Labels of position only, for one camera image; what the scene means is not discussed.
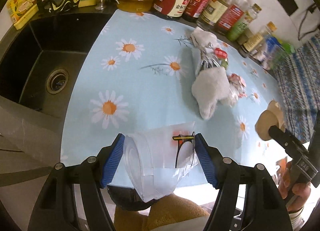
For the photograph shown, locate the red white wrapper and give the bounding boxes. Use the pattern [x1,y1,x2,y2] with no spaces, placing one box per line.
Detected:
[227,73,247,98]

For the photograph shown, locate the clear plastic cup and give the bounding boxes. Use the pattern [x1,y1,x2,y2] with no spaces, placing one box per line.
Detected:
[123,122,198,202]

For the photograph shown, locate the silver foil wrapper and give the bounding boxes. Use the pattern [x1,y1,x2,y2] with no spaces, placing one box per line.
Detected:
[200,43,229,71]

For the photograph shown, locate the white tissue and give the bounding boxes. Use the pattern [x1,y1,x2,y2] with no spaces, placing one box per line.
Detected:
[190,27,221,49]

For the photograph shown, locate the black lined trash bin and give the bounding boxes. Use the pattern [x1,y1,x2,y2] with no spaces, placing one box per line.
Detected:
[107,185,158,211]

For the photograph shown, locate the black kitchen sink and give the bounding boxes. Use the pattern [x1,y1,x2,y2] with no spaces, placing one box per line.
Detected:
[1,13,111,119]

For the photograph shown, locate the person's right hand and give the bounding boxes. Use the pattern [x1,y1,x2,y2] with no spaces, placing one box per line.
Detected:
[278,161,311,213]

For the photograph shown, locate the orange fuzzy trousers leg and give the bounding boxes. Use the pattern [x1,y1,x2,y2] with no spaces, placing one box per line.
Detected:
[114,194,209,230]

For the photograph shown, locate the blue patterned cloth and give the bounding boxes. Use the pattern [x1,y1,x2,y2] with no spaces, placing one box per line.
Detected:
[274,34,319,143]

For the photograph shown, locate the green seasoning bag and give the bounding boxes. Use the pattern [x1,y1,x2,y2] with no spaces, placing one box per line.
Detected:
[271,43,296,69]

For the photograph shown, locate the blue white seasoning bag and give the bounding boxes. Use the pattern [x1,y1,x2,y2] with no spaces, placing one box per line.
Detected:
[260,36,284,70]

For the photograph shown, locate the tall yellow label bottle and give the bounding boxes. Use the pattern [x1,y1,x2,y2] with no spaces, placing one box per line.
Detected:
[238,21,277,57]

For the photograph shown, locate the green label oil bottle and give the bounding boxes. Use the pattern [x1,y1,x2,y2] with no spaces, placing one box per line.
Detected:
[226,3,261,41]

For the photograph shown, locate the daisy print blue tablecloth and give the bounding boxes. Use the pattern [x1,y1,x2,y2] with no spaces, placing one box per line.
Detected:
[61,10,285,175]

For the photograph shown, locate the red label clear bottle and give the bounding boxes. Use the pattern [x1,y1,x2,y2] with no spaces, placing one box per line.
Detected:
[214,0,252,35]

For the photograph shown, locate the clear vinegar bottle yellow label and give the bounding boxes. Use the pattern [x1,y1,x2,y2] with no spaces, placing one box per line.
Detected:
[196,0,232,31]

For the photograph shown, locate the green yellow sponge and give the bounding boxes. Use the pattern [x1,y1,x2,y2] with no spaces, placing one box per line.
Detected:
[78,0,97,8]

